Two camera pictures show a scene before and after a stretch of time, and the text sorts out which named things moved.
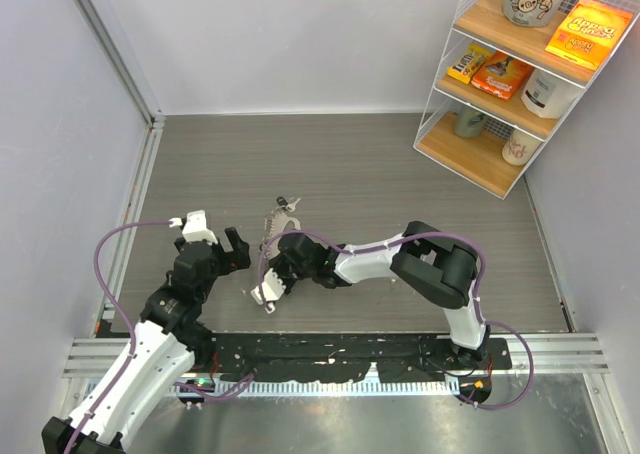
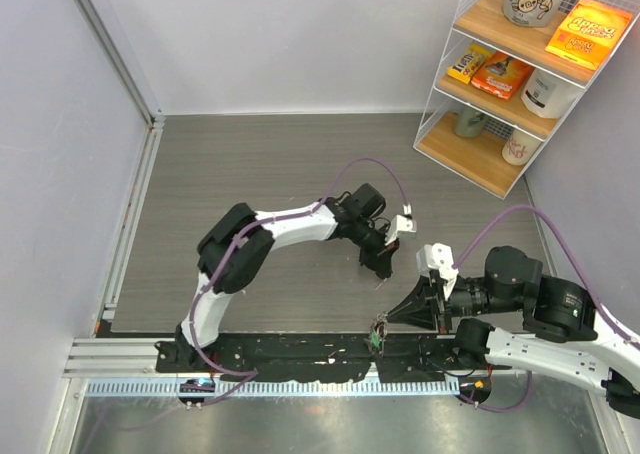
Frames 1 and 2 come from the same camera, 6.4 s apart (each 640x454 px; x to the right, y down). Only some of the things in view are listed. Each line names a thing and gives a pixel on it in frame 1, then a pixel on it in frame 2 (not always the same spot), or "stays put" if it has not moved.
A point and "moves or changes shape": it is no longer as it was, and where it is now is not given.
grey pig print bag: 532,0 stays put
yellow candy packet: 467,63 stays put
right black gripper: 275,263 -> 419,306
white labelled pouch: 549,96 stays put
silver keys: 277,222 moves or changes shape
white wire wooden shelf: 522,51 stays put
